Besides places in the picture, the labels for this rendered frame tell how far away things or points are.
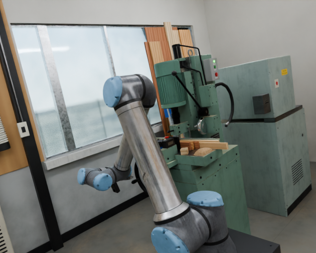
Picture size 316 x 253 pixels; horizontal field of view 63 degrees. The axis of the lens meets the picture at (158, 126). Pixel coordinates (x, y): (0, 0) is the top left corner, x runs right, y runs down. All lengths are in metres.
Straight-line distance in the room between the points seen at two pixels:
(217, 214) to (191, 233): 0.16
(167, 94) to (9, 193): 1.70
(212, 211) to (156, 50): 2.58
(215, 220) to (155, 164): 0.33
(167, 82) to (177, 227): 1.02
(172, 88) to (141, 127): 0.79
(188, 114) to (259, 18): 2.43
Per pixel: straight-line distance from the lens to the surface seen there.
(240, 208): 2.19
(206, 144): 1.71
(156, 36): 3.53
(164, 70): 1.72
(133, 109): 0.99
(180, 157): 1.67
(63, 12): 3.01
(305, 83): 3.79
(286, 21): 3.85
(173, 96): 1.73
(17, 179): 2.70
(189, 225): 1.01
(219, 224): 1.14
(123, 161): 1.38
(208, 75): 1.93
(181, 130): 1.81
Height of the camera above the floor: 1.36
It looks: 9 degrees down
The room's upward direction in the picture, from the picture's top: 11 degrees counter-clockwise
